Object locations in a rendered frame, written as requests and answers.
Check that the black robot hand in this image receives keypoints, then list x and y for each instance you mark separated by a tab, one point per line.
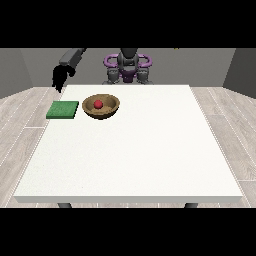
60	76

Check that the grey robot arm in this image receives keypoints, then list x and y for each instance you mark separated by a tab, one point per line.
71	57

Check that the green square pad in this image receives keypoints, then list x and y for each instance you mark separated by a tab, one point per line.
62	109

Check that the small red ball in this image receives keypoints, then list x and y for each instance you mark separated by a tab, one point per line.
98	104

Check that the brown wooden bowl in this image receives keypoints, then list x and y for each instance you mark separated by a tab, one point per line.
101	108

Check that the grey robot trunk purple rings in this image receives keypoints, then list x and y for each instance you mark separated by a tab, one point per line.
127	68

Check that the dark table leg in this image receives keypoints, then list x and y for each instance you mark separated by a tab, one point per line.
64	205
191	205

